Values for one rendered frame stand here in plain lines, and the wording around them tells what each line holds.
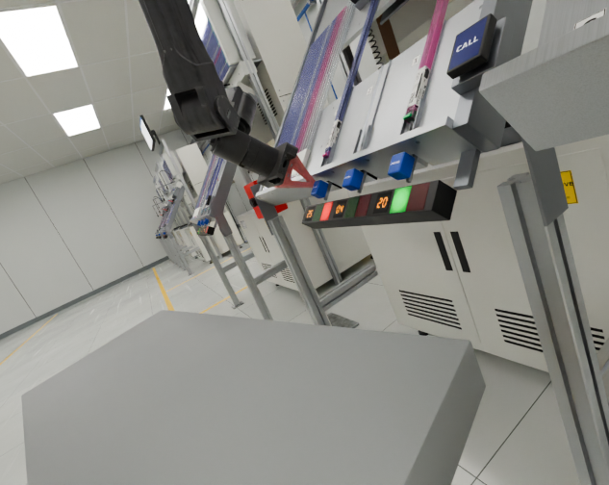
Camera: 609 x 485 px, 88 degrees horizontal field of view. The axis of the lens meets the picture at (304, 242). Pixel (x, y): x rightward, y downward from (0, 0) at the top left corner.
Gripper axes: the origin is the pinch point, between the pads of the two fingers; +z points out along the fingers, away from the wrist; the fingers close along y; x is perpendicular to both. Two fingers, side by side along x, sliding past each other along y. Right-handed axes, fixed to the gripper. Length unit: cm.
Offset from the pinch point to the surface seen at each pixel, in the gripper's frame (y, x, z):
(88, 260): 848, 120, -95
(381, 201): -20.5, 5.0, 1.9
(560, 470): -26, 40, 60
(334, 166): -8.8, -1.4, -0.7
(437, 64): -25.2, -14.4, 1.1
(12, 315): 847, 273, -190
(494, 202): -14.4, -9.1, 37.0
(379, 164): -17.5, -1.6, 2.0
